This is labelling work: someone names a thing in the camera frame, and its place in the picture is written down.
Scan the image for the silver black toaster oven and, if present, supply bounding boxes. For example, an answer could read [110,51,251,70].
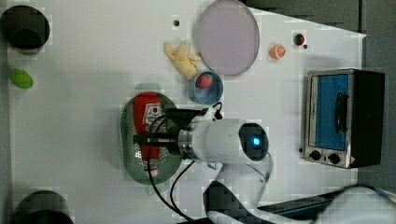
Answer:
[304,68,385,169]

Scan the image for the green lime toy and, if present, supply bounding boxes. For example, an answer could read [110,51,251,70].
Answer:
[9,69,34,89]

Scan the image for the blue metal frame rail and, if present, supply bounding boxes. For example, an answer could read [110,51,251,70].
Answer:
[259,190,341,220]

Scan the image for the black cylinder post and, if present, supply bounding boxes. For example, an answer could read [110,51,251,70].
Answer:
[12,190,75,224]
[1,5,50,50]

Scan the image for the black cylinder upper post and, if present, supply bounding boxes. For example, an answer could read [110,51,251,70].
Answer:
[1,5,50,50]

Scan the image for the red plush ketchup bottle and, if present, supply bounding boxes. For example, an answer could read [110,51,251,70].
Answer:
[133,91,162,176]

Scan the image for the large purple plate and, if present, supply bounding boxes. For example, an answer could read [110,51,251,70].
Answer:
[195,0,260,76]

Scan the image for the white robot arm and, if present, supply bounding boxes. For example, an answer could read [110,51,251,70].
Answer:
[133,103,395,224]

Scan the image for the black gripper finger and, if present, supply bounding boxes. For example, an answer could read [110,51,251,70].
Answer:
[133,135,177,146]

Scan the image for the small red strawberry toy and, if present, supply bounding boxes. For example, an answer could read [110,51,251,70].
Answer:
[293,34,305,46]

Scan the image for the blue bowl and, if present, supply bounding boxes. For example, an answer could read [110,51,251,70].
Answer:
[188,71,223,105]

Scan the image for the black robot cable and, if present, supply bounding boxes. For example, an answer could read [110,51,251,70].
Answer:
[146,102,224,222]

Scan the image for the yellow plush banana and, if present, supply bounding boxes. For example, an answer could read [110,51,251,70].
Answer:
[163,41,201,78]

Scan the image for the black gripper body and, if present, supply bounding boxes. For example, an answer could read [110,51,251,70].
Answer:
[162,108,200,156]

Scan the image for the red toy strawberry in bowl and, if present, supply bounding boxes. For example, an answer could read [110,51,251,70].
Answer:
[195,73,213,90]

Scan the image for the black cylinder lower post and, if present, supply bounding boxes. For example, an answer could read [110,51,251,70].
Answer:
[12,190,75,224]

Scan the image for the orange slice toy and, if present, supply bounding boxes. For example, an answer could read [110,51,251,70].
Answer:
[269,44,287,60]

